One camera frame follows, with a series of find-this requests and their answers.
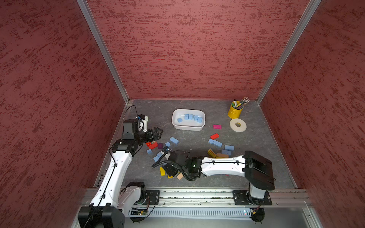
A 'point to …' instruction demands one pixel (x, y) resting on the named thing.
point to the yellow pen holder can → (235, 109)
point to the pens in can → (239, 105)
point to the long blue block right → (217, 143)
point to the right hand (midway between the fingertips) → (168, 166)
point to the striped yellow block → (212, 153)
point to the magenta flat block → (216, 126)
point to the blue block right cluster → (229, 147)
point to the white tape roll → (240, 129)
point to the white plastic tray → (188, 119)
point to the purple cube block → (160, 146)
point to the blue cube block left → (168, 144)
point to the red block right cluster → (214, 136)
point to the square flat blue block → (211, 141)
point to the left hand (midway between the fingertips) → (155, 135)
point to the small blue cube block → (179, 120)
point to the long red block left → (152, 146)
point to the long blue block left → (174, 140)
